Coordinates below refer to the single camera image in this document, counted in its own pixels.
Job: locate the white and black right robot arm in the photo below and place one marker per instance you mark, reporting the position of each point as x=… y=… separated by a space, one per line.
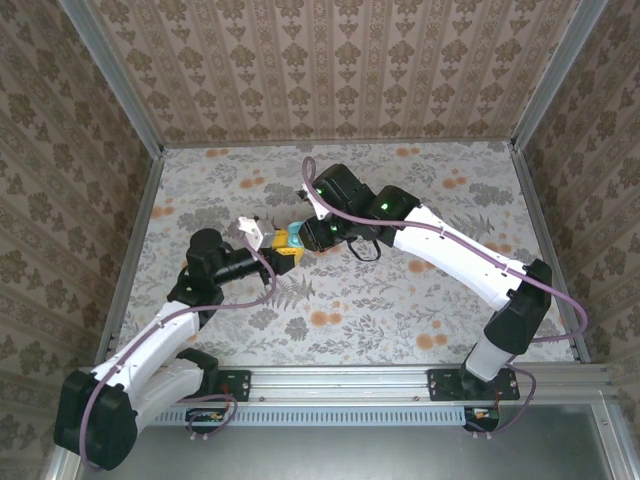
x=460 y=255

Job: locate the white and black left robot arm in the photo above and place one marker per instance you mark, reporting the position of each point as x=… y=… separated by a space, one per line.
x=160 y=335

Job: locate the floral patterned table cover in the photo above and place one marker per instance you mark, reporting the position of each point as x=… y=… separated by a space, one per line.
x=300 y=345

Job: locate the black connector box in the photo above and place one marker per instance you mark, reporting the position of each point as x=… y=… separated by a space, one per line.
x=482 y=419
x=210 y=420

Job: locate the grey metal sheet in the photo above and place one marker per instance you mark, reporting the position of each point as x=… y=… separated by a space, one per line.
x=340 y=455

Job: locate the aluminium table back rail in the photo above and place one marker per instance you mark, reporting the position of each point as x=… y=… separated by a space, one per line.
x=300 y=144

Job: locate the aluminium table side rail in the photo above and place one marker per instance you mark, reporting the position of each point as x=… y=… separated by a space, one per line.
x=538 y=210
x=142 y=215

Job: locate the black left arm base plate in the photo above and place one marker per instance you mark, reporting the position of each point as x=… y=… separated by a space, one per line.
x=235 y=385

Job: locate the aluminium mounting rail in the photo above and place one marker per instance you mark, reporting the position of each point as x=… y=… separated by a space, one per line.
x=340 y=382

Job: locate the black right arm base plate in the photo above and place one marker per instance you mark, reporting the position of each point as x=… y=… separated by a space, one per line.
x=442 y=385

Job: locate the aluminium upright frame post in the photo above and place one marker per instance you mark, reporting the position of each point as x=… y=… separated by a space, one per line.
x=118 y=80
x=557 y=75

